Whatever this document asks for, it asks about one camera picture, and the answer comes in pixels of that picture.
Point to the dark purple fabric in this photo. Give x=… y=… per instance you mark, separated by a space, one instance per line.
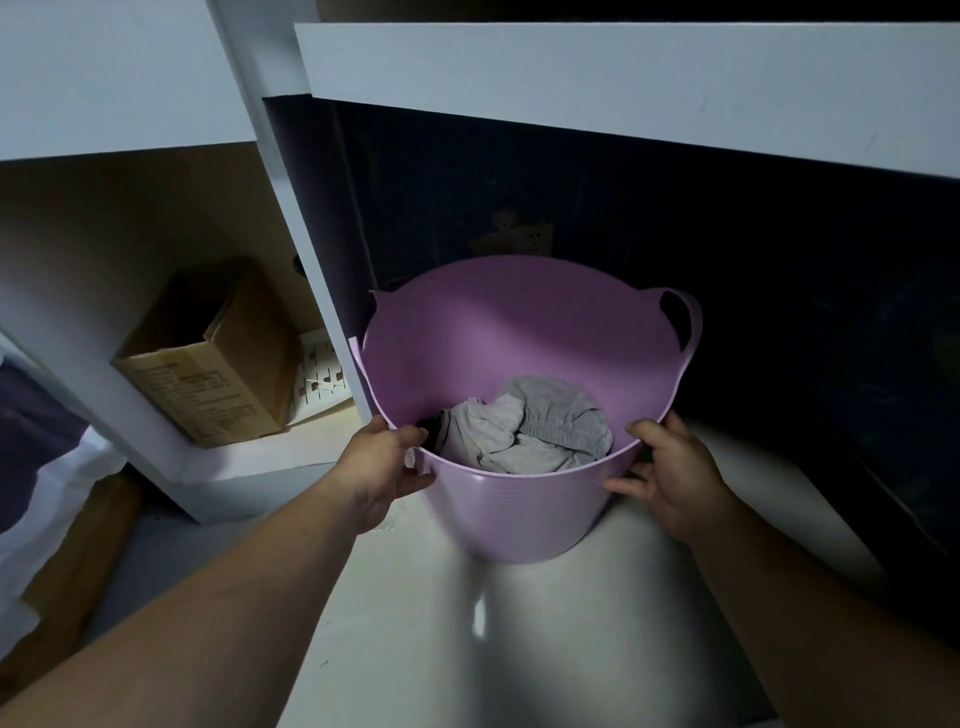
x=34 y=442

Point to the brown cardboard box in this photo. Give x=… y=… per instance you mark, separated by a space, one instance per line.
x=206 y=360

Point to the purple plastic tub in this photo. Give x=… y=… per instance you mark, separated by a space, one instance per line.
x=517 y=375

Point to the white bedsheet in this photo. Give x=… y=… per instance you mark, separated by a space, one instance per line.
x=45 y=517

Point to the black cloth in tub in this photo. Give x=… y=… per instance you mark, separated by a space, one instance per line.
x=429 y=433

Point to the grey crumpled garment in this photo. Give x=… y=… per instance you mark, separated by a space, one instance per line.
x=517 y=435

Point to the person's left hand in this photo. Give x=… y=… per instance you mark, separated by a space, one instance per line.
x=373 y=469

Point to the white shelf unit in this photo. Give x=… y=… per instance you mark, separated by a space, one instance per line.
x=525 y=97

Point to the person's left forearm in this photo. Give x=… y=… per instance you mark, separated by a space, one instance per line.
x=180 y=622

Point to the person's right hand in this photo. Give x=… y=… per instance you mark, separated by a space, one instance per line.
x=680 y=487

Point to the wall power socket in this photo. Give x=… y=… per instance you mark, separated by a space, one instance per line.
x=525 y=238

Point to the person's right thumb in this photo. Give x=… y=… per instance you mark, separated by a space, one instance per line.
x=646 y=433

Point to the person's right forearm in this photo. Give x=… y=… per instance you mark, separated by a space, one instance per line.
x=817 y=622

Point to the person's left thumb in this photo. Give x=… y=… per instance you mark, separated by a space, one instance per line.
x=403 y=439

